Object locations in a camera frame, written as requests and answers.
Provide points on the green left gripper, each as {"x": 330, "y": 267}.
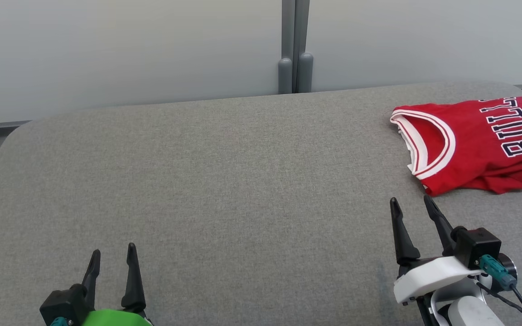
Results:
{"x": 116, "y": 318}

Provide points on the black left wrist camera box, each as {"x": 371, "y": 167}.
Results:
{"x": 64, "y": 303}

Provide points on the grey partition post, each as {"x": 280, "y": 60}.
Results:
{"x": 286, "y": 45}
{"x": 304, "y": 45}

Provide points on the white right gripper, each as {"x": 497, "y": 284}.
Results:
{"x": 428, "y": 276}

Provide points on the red and white jersey shirt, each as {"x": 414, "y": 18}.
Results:
{"x": 474, "y": 136}

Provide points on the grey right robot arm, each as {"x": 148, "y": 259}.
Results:
{"x": 469, "y": 312}

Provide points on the grey fabric sofa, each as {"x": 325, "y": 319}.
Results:
{"x": 243, "y": 181}

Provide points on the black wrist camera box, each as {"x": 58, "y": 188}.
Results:
{"x": 64, "y": 303}
{"x": 478, "y": 246}

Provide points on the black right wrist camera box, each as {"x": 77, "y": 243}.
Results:
{"x": 478, "y": 246}

